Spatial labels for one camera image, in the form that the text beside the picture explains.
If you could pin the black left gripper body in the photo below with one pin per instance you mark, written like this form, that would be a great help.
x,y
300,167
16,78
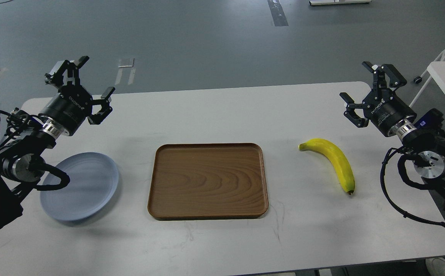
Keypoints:
x,y
69,108

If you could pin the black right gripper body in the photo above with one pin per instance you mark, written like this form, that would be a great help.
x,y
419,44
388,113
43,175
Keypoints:
x,y
384,110

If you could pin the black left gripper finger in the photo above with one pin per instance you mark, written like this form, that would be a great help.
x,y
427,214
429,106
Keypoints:
x,y
104,103
64,76

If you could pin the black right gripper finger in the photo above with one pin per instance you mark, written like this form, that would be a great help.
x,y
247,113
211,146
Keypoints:
x,y
350,112
386,78

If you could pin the yellow banana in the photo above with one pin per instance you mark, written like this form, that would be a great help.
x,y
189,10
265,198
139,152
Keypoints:
x,y
336,157

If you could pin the light blue plate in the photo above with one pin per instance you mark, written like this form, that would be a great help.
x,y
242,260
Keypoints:
x,y
94,179

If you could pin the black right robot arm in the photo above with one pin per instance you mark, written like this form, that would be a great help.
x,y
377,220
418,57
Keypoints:
x,y
421,164

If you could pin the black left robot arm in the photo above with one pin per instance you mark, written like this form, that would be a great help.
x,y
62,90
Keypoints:
x,y
22,168

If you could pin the brown wooden tray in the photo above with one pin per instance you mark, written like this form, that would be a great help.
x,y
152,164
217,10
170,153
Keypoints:
x,y
208,181

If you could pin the white shoe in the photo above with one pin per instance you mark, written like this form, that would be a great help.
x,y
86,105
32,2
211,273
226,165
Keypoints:
x,y
435,266

